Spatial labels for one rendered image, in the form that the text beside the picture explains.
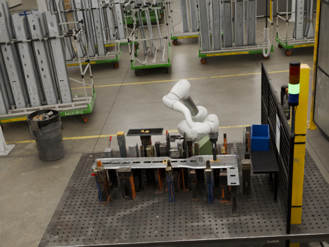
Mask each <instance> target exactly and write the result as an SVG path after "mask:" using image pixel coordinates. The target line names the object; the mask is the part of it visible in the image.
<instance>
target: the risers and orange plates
mask: <svg viewBox="0 0 329 247"><path fill-rule="evenodd" d="M132 170H133V169H132ZM193 170H195V174H196V178H197V173H196V169H193ZM133 180H134V186H135V192H140V189H141V182H140V176H139V173H136V172H135V171H133ZM173 182H174V187H175V192H180V188H181V179H180V173H179V174H178V171H174V177H173ZM196 189H197V179H196Z"/></svg>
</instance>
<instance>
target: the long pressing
mask: <svg viewBox="0 0 329 247"><path fill-rule="evenodd" d="M200 156H202V157H203V161H202V162H200V161H199V157H200ZM207 158H209V159H210V160H211V159H213V155H193V156H191V157H189V158H187V159H171V158H169V157H130V158H98V159H96V160H95V161H94V163H93V165H92V167H91V168H92V169H93V170H94V169H95V167H96V165H97V161H98V160H100V161H101V163H109V162H110V161H112V164H110V163H109V164H102V165H104V169H119V167H132V168H133V169H145V168H166V166H167V163H166V164H163V163H153V162H154V161H163V160H164V159H170V160H171V161H178V162H171V164H172V167H173V168H190V169H205V166H206V159H207ZM216 159H219V161H215V162H211V161H210V165H211V168H212V169H214V168H227V167H237V166H238V164H237V156H236V155H234V154H221V155H216ZM181 161H186V162H181ZM191 161H196V162H191ZM114 162H120V163H119V164H113V163H114ZM123 162H130V163H128V164H123ZM133 162H140V163H133ZM144 162H151V163H144Z"/></svg>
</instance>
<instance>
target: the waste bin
mask: <svg viewBox="0 0 329 247"><path fill-rule="evenodd" d="M26 120H27V124H29V127H30V134H31V137H32V139H33V140H35V141H36V145H37V148H38V151H39V154H40V157H41V159H42V160H44V161H54V160H57V159H60V158H61V157H63V156H64V154H65V149H64V143H63V138H62V131H61V130H62V129H63V126H62V122H61V118H60V112H59V111H57V110H53V109H43V110H38V111H34V112H32V113H30V114H29V115H28V116H27V118H26Z"/></svg>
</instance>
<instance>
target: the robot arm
mask: <svg viewBox="0 0 329 247"><path fill-rule="evenodd" d="M189 89H190V83H189V82H188V81H187V80H185V79H182V80H180V81H178V82H177V83H176V84H175V86H174V87H173V88H172V90H171V91H170V93H169V94H168V95H166V96H164V97H163V103H164V104H165V105H166V106H167V107H168V108H170V109H172V110H174V111H178V112H181V113H183V114H184V116H185V119H186V120H183V121H181V122H179V124H178V126H177V129H178V131H179V133H180V134H181V135H182V136H183V137H184V132H185V133H186V138H192V148H193V146H194V143H195V142H197V143H198V142H199V141H200V140H201V139H202V138H203V137H204V136H206V135H208V134H209V138H210V142H212V148H213V161H216V142H217V141H218V129H219V121H218V117H217V116H216V115H214V114H211V115H208V117H207V120H206V121H205V122H204V123H203V121H204V120H205V118H206V116H207V110H206V108H204V107H203V106H196V105H195V103H194V102H193V100H192V98H191V97H190V95H189ZM180 100H181V101H182V102H183V104H184V105H183V104H181V103H180Z"/></svg>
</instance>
